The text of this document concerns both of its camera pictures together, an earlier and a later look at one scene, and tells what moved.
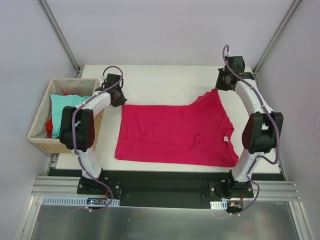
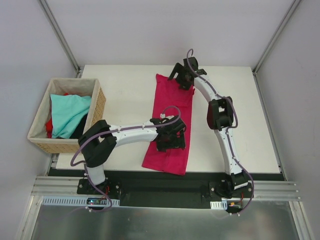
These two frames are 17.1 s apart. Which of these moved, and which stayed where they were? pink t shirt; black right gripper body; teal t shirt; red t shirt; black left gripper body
Moved: black left gripper body; pink t shirt; black right gripper body
Stayed: teal t shirt; red t shirt
